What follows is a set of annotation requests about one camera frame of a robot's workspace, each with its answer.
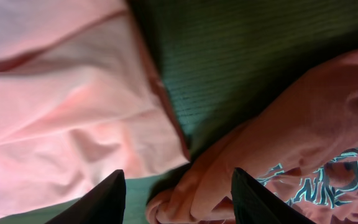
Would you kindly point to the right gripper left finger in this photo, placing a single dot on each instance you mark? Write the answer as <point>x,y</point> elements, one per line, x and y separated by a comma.
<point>104,204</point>

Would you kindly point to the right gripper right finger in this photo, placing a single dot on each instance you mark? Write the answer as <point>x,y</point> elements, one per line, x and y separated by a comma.
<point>254,204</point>

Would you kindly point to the pink shirt with bronze lettering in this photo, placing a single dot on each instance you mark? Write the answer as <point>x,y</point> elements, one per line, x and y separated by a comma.
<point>80,97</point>

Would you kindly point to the red shirt with navy lettering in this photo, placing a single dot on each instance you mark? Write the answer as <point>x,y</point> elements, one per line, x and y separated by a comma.
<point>303,148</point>

